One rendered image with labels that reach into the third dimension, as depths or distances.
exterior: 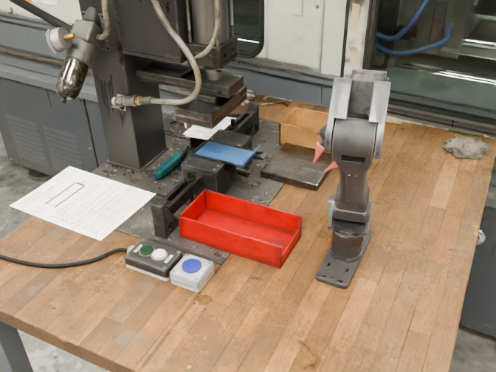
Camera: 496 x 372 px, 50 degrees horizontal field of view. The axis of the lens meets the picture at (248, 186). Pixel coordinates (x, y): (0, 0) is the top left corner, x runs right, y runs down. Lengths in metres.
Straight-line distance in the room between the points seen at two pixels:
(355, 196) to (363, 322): 0.24
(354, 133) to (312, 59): 1.03
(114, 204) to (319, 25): 0.90
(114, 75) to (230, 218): 0.46
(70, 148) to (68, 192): 1.43
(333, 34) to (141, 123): 0.72
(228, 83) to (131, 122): 0.30
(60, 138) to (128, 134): 1.46
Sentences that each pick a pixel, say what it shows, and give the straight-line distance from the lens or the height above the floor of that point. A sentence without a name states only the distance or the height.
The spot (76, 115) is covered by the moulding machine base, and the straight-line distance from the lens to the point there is 2.71.
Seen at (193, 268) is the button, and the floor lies 0.94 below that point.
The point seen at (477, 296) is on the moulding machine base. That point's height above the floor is 0.25.
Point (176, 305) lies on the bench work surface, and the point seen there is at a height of 0.90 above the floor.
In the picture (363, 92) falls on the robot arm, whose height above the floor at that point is 1.31.
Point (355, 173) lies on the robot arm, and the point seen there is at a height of 1.17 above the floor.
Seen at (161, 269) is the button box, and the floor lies 0.93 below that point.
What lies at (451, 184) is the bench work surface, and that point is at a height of 0.90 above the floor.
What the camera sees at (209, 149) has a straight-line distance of 1.38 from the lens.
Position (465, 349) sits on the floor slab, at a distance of 2.29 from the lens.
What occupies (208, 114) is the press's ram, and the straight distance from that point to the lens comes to 1.21.
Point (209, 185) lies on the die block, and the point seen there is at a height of 0.94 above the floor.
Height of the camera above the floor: 1.68
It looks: 34 degrees down
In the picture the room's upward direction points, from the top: 1 degrees counter-clockwise
